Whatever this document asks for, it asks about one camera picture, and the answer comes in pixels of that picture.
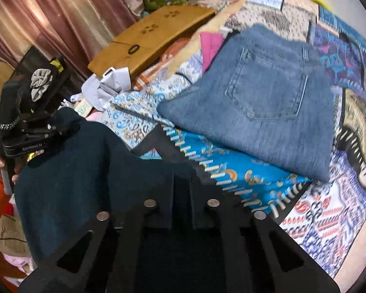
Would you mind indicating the blue jeans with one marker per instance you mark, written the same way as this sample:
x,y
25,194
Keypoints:
x,y
262,97

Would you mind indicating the pink cloth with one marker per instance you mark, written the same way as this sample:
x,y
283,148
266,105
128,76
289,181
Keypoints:
x,y
212,48

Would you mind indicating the wooden board with paw prints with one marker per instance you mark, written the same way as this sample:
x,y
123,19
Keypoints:
x,y
146,36

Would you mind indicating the person's left hand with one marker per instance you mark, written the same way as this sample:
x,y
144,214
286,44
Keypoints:
x,y
0,164

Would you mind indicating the pink striped curtain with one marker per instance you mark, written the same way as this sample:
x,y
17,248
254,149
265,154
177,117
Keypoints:
x,y
48,12

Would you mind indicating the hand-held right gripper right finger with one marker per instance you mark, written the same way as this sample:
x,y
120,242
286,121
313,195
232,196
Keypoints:
x,y
231,235

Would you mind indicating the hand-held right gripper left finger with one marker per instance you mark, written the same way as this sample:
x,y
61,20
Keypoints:
x,y
126,235

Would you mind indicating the patchwork printed blanket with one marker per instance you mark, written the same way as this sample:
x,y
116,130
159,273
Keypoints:
x,y
323,219

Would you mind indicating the white crumpled cloth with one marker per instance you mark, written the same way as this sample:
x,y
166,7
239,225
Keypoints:
x,y
106,85

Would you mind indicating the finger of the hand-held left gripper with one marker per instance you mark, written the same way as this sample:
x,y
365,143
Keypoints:
x,y
54,128

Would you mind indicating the beige cloth pile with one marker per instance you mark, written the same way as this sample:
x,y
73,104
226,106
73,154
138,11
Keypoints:
x,y
10,235

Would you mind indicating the grey scrunchie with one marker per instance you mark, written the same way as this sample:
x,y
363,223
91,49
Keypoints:
x,y
40,82

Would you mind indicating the dark teal pants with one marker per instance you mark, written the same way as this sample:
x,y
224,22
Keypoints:
x,y
79,174

